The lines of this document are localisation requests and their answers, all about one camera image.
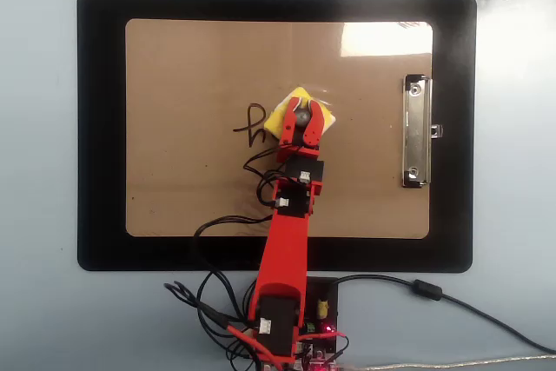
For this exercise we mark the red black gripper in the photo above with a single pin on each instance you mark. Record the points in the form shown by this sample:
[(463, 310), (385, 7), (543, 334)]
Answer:
[(304, 167)]

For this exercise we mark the yellow white sponge black knob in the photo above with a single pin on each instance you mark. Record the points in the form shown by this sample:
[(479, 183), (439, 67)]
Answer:
[(274, 121)]

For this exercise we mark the controller circuit board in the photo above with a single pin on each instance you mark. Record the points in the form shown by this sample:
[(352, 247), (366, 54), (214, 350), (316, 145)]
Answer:
[(323, 345)]

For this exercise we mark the silver metal clipboard clip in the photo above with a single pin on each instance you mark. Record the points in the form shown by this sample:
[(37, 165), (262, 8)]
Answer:
[(416, 127)]

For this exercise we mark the brown clipboard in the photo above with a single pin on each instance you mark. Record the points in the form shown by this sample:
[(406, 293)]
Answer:
[(182, 84)]

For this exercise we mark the black mat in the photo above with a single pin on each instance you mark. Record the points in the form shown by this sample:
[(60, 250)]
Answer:
[(100, 127)]

